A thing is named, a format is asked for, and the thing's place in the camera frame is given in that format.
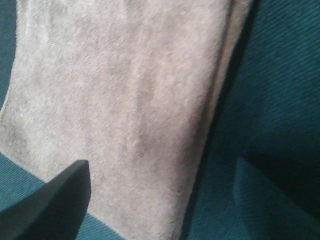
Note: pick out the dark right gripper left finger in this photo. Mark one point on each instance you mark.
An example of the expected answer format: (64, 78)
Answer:
(53, 212)

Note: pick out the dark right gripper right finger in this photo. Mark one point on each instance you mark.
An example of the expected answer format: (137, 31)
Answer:
(277, 199)

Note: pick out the brown towel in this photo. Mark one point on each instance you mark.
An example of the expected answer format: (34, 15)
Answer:
(129, 85)

